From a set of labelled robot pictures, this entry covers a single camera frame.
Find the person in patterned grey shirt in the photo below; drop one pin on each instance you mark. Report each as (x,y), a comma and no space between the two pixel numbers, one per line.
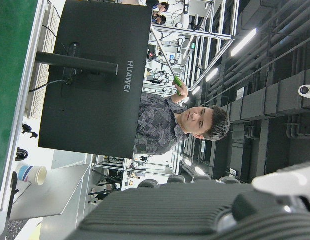
(157,125)

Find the black office chair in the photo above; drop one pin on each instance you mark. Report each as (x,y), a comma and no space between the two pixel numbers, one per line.
(229,180)
(176,179)
(201,178)
(148,184)

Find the white security camera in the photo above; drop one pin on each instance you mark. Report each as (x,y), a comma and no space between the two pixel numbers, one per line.
(306,90)

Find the blue striped paper cup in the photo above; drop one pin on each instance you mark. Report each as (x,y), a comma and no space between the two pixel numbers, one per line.
(32,173)

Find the white keyboard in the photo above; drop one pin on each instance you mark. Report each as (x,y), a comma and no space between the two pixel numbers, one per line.
(40,105)

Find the white and grey right robot hand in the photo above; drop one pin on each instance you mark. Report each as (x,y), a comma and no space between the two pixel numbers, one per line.
(170,212)

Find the black Huawei monitor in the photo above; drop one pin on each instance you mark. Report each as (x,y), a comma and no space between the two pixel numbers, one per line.
(95,112)

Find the ceiling light strip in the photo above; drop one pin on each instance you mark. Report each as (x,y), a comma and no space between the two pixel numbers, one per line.
(196,90)
(212,75)
(243,42)

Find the silver laptop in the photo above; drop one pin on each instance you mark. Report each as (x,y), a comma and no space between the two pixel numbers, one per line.
(57,195)

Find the aluminium frame structure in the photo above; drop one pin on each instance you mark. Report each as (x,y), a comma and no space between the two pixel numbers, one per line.
(220,37)

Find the green conveyor belt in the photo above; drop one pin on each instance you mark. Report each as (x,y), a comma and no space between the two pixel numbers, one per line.
(10,75)

